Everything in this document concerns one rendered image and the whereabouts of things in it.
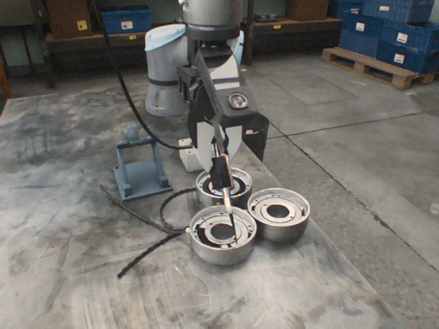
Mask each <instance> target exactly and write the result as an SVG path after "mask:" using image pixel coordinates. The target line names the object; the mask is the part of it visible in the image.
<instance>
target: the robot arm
mask: <svg viewBox="0 0 439 329"><path fill-rule="evenodd" d="M178 4H179V6H181V7H183V10H184V21H185V22H186V23H187V24H185V25H167V26H163V27H158V28H155V29H152V30H149V32H148V33H147V34H146V55H147V62H148V75H149V83H150V84H149V88H148V92H147V94H146V100H145V106H146V111H147V112H149V113H150V114H153V115H155V116H163V117H172V116H182V115H184V124H185V127H186V129H187V132H188V134H189V136H190V138H191V141H192V145H193V149H194V151H195V153H196V156H197V158H198V160H199V162H200V164H201V166H202V167H203V168H204V169H205V170H206V172H207V173H211V169H212V168H213V166H214V164H213V161H212V158H211V156H212V154H213V152H214V151H213V149H212V148H211V141H212V140H213V138H214V135H215V127H214V126H213V125H211V123H209V122H208V121H210V120H212V118H213V117H214V116H216V117H217V119H218V122H219V129H220V133H221V135H222V137H223V139H224V142H223V147H224V149H225V151H224V153H225V155H227V157H228V161H229V164H230V165H231V163H232V161H233V159H234V158H235V156H236V153H237V152H238V151H239V149H240V145H241V143H242V140H243V139H244V136H245V134H246V132H247V130H248V126H249V124H252V123H253V121H254V118H255V116H256V115H257V113H258V111H259V107H258V105H257V103H255V99H254V97H253V95H252V93H251V91H250V88H249V86H248V84H247V83H246V80H245V78H244V75H243V73H242V71H241V68H240V62H241V58H242V50H243V42H244V34H243V31H241V30H240V25H239V24H238V23H240V22H241V21H242V14H243V0H178ZM205 116H206V118H207V120H208V121H206V120H205Z"/></svg>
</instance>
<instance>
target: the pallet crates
mask: <svg viewBox="0 0 439 329"><path fill-rule="evenodd" d="M434 1H435V0H365V2H364V6H363V9H361V10H347V11H343V12H344V15H343V19H342V27H341V33H340V41H339V45H338V46H337V47H334V48H325V49H323V52H322V53H323V55H322V61H324V62H327V63H329V64H331V65H334V66H337V67H340V68H343V69H346V70H348V71H350V72H354V73H356V74H360V75H362V76H366V77H368V78H370V79H372V80H375V81H378V82H381V83H383V84H387V85H389V86H391V87H394V88H397V89H400V90H402V91H403V90H406V89H409V87H410V84H411V81H413V82H414V83H417V84H420V85H422V86H425V85H428V84H432V83H433V80H434V77H436V78H439V23H436V22H431V21H428V20H429V19H430V16H431V12H432V8H433V5H434ZM354 11H358V13H357V14H356V13H352V12H354ZM337 55H338V56H340V57H342V58H344V59H347V60H348V61H352V62H355V66H354V67H351V66H349V65H345V64H343V63H339V62H336V56H337ZM370 68H372V69H376V70H379V71H383V72H386V73H389V74H391V75H393V77H394V78H392V81H391V80H388V79H385V78H382V77H380V76H377V75H375V74H371V73H369V72H370Z"/></svg>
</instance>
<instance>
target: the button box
mask: <svg viewBox="0 0 439 329"><path fill-rule="evenodd" d="M179 143H180V146H185V145H190V144H192V141H191V140H190V139H184V140H179ZM211 148H212V149H213V151H214V148H213V144H211ZM214 157H215V154H214V152H213V154H212V156H211V158H214ZM180 158H181V160H182V162H183V164H184V166H185V168H186V169H187V171H188V173H190V172H194V171H198V170H205V169H204V168H203V167H202V166H201V164H200V162H199V160H198V158H197V156H196V153H195V151H194V149H193V148H191V149H180Z"/></svg>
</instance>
